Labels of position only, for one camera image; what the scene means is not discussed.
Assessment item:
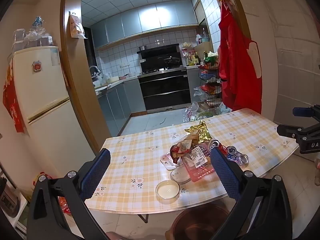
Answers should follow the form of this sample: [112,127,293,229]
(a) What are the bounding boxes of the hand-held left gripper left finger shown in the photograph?
[27,148,111,240]

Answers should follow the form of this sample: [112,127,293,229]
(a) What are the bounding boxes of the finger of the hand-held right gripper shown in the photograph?
[293,105,320,118]
[277,124,316,140]

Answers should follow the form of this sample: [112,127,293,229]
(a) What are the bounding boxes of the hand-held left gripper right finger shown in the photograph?
[210,147,293,240]

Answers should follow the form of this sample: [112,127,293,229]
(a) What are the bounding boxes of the blue crushed drink can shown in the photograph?
[226,154,250,166]
[226,145,240,157]

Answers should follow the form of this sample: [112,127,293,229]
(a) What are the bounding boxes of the clear labelled plastic tray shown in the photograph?
[181,140,218,182]

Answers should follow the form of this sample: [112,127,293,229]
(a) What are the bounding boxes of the red drink can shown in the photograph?
[209,139,227,153]

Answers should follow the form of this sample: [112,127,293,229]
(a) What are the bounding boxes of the gold foil wrapper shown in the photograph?
[184,120,212,143]

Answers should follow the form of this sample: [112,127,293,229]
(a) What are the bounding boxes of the red snack packet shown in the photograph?
[169,141,193,164]

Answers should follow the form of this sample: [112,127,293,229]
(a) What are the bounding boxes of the brown round bin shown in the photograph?
[172,203,230,240]

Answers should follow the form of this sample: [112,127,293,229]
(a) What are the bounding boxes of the white plastic packet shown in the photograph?
[160,153,185,171]

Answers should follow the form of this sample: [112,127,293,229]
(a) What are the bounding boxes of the clear round plastic lid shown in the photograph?
[155,180,180,199]

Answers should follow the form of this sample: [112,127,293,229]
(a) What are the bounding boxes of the red plastic bag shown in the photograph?
[58,196,73,214]

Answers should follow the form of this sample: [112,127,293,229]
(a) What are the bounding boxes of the table with plaid tablecloth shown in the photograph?
[84,108,299,215]

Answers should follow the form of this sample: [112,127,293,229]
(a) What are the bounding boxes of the colourful printed bag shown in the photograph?
[32,171,53,180]

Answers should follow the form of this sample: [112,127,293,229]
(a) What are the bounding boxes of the plastic bags heap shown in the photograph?
[184,101,233,123]

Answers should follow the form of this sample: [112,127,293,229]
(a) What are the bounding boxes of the grey lower kitchen cabinets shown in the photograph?
[95,76,147,137]

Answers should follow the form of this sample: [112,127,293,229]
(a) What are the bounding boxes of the grey kitchen cabinets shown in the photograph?
[95,76,147,137]
[90,0,199,50]

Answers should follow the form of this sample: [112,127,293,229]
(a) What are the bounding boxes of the red hanging apron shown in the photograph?
[218,0,262,114]

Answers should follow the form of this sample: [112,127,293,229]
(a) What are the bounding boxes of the grey kitchen appliance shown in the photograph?
[0,177,20,218]

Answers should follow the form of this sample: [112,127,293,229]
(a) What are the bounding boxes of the cream refrigerator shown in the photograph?
[7,45,100,180]

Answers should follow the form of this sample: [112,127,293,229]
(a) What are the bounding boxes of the black built-in oven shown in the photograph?
[138,67,192,114]

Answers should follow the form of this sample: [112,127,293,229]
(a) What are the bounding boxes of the red paper banner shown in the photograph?
[2,64,27,133]

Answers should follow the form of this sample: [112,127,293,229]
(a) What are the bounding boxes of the cardboard box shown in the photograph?
[194,41,214,55]

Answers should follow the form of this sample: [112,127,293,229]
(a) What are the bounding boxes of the row of condiment bottles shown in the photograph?
[181,50,200,67]

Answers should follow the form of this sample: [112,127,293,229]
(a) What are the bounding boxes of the white fridge sticker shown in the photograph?
[50,50,60,67]

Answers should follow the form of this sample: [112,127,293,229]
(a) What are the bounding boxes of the plastic jug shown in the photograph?
[196,29,210,43]

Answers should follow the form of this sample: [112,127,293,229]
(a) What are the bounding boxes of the black range hood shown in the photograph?
[137,44,182,72]

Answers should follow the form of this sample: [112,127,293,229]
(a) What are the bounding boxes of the hanging paper bag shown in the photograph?
[69,14,88,39]

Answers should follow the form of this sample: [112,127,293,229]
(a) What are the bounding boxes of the clear plastic bags pile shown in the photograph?
[26,16,54,47]

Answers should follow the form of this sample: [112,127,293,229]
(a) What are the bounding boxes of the clear storage box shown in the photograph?
[11,29,27,53]

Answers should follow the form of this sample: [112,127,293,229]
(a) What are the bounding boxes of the grey upper kitchen cabinets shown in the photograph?
[90,0,199,50]

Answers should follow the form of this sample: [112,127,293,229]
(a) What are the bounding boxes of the black tiered wire rack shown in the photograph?
[197,64,224,108]

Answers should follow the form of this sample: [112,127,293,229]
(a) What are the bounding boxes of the wooden door frame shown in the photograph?
[60,0,263,155]

